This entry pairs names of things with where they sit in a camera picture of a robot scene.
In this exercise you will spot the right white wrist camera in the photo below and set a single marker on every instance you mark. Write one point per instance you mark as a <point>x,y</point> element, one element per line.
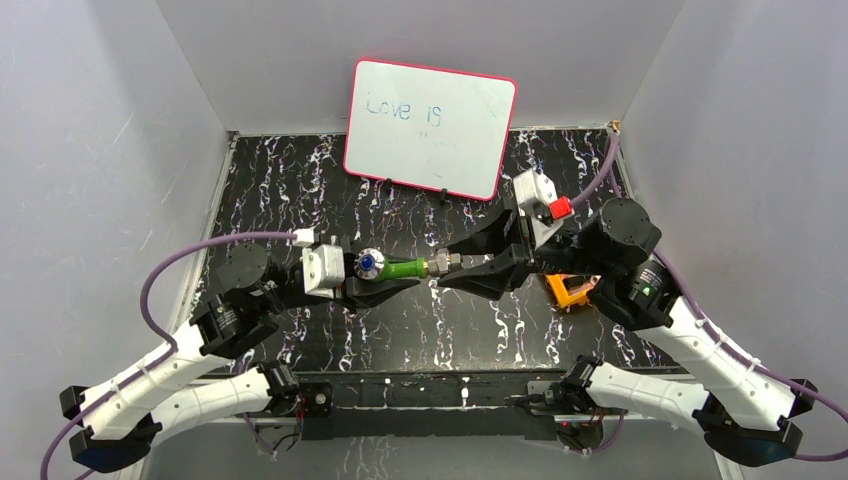
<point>538,200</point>

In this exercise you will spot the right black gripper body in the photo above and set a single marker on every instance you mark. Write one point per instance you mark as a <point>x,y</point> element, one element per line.
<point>563,257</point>

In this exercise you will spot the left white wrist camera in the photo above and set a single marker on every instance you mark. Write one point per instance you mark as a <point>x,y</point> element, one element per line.
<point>323,270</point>

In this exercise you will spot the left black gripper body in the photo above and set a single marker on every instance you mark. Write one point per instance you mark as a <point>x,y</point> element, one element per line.
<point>348,285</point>

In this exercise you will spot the pink framed whiteboard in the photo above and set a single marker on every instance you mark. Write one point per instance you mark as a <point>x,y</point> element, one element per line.
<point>430,128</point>

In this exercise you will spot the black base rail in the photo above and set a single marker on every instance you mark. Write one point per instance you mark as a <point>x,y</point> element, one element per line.
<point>453,403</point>

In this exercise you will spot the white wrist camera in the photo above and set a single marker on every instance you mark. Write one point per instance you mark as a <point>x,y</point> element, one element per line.
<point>538,200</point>
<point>323,270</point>

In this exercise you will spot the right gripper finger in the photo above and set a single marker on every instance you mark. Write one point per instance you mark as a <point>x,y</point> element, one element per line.
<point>494,278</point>
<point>497,234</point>

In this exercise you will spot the orange parts bin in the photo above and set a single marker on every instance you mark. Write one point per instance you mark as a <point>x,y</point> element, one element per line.
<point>570,290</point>

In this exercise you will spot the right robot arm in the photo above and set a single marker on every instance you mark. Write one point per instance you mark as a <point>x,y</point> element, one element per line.
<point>740,412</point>

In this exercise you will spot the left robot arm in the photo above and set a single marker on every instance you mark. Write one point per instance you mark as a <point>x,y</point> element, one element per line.
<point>115,424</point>

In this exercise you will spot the green water faucet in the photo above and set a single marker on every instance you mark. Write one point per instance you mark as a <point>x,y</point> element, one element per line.
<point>372,265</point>

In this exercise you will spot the silver hex nut fitting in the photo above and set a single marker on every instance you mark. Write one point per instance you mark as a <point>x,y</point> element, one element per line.
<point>443,262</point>

